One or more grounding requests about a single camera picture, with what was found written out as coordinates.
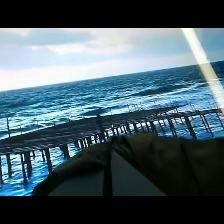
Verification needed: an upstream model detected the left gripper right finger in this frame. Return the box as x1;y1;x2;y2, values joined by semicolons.
110;149;168;197

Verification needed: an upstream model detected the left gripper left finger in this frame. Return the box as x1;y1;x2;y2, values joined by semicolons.
47;166;106;197

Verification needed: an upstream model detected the dark green garment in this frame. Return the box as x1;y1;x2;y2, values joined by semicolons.
31;132;224;197

